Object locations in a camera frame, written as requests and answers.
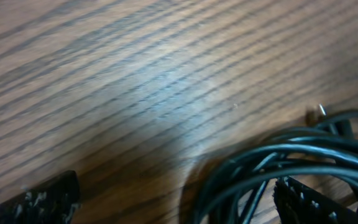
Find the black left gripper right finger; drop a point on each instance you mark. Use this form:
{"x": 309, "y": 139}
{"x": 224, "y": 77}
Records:
{"x": 298, "y": 204}

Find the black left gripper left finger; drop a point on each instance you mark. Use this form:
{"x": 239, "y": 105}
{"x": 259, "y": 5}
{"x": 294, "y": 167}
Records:
{"x": 52, "y": 202}

